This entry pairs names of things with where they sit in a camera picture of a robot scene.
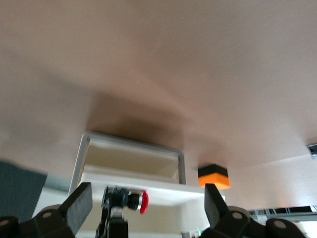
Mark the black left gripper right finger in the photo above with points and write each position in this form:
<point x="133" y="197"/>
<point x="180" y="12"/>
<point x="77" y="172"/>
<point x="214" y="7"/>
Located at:
<point x="223" y="223"/>

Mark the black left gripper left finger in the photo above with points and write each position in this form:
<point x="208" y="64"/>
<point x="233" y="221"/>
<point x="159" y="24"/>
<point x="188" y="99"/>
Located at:
<point x="49" y="223"/>

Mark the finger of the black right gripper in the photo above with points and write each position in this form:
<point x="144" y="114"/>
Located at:
<point x="102" y="223"/>
<point x="119" y="228"/>

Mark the red push button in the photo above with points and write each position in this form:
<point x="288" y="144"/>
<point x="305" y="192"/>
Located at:
<point x="144" y="202"/>

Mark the white plastic drawer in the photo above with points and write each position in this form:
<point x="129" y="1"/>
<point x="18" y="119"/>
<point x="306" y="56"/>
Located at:
<point x="161" y="189"/>

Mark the orange box with black base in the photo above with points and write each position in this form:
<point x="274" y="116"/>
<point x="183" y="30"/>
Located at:
<point x="213" y="179"/>

